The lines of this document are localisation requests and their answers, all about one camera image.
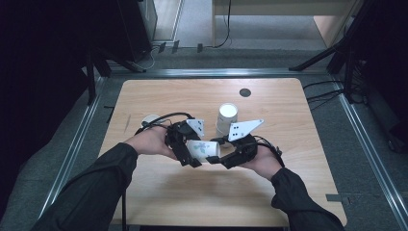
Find stack of paper cups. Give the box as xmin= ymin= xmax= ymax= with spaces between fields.
xmin=215 ymin=102 xmax=239 ymax=149

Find person's left hand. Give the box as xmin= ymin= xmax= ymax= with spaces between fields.
xmin=124 ymin=126 xmax=177 ymax=161

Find metal floor rail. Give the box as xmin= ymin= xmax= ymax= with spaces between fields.
xmin=331 ymin=76 xmax=408 ymax=231
xmin=109 ymin=67 xmax=331 ymax=78
xmin=32 ymin=76 xmax=105 ymax=231

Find black metal stand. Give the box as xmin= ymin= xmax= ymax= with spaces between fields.
xmin=85 ymin=47 xmax=147 ymax=107

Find hand-held gripper cable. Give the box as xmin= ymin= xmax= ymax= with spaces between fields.
xmin=120 ymin=111 xmax=195 ymax=231
xmin=254 ymin=135 xmax=287 ymax=168

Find black floor cables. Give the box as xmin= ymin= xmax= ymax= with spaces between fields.
xmin=302 ymin=80 xmax=345 ymax=112

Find right hand-held gripper cable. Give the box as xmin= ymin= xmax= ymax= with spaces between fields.
xmin=254 ymin=135 xmax=287 ymax=168

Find white floor cable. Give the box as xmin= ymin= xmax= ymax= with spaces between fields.
xmin=140 ymin=46 xmax=158 ymax=71

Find grey floor tape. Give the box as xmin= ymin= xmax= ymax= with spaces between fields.
xmin=325 ymin=192 xmax=350 ymax=205

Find black tripod stand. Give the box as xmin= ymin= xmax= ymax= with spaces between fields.
xmin=288 ymin=0 xmax=370 ymax=104

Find left hand-held gripper cable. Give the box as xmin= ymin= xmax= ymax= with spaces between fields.
xmin=120 ymin=111 xmax=195 ymax=231

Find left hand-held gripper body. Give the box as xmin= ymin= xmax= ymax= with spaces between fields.
xmin=165 ymin=118 xmax=206 ymax=152

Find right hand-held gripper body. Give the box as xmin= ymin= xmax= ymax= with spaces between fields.
xmin=224 ymin=118 xmax=265 ymax=170

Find light wooden desk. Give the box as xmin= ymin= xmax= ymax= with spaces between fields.
xmin=211 ymin=0 xmax=367 ymax=49

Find dark curtain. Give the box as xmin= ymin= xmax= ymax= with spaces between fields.
xmin=352 ymin=0 xmax=408 ymax=152
xmin=0 ymin=0 xmax=90 ymax=219

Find black cabinet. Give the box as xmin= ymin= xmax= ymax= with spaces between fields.
xmin=116 ymin=0 xmax=158 ymax=64

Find black hanging cable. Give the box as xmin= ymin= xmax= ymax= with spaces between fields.
xmin=213 ymin=0 xmax=233 ymax=49

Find person's right hand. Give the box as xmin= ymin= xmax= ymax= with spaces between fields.
xmin=239 ymin=145 xmax=285 ymax=181

